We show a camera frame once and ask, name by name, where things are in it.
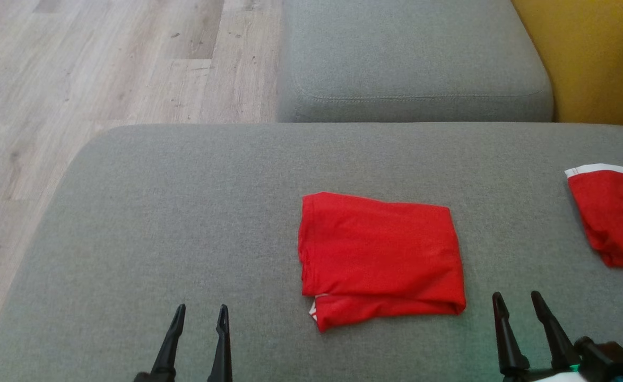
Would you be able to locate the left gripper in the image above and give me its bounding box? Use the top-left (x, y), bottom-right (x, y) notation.
top-left (133, 303), bottom-right (233, 382)

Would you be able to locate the large grey sofa chaise cushion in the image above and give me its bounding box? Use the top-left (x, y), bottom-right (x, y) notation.
top-left (0, 123), bottom-right (623, 382)

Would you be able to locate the red garment with white trim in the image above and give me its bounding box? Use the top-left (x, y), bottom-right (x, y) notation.
top-left (297, 192), bottom-right (467, 333)

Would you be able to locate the yellow sofa back cushion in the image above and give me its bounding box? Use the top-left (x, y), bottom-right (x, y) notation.
top-left (510, 0), bottom-right (623, 129)

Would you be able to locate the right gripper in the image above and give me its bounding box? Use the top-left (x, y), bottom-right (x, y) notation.
top-left (491, 290), bottom-right (599, 382)

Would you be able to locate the folded red garment, white waistband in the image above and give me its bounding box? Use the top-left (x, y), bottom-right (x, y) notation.
top-left (565, 163), bottom-right (623, 268)

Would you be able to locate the grey sofa seat cushion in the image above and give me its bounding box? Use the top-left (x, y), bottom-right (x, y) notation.
top-left (277, 0), bottom-right (555, 124)

